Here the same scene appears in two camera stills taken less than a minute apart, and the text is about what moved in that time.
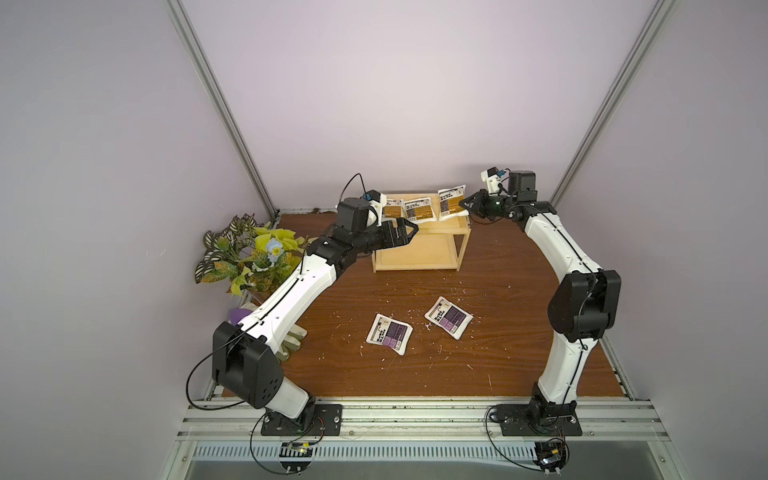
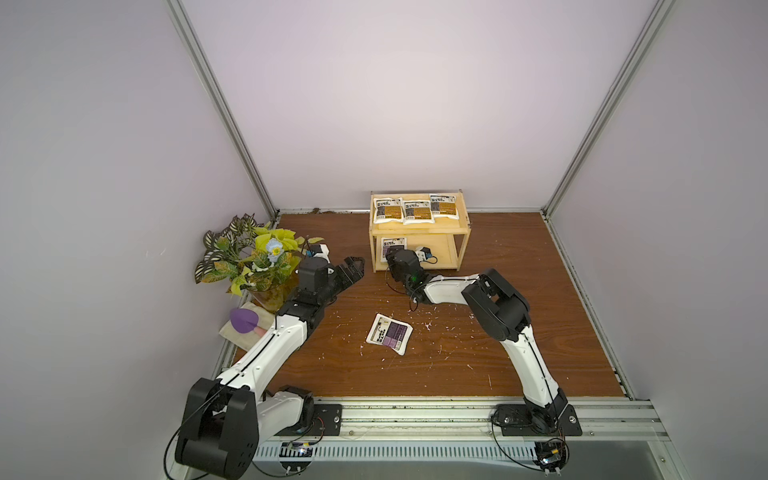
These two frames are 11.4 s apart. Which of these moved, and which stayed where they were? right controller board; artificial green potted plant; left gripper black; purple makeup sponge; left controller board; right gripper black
Moved: right gripper black; left gripper black
Stayed: right controller board; purple makeup sponge; artificial green potted plant; left controller board
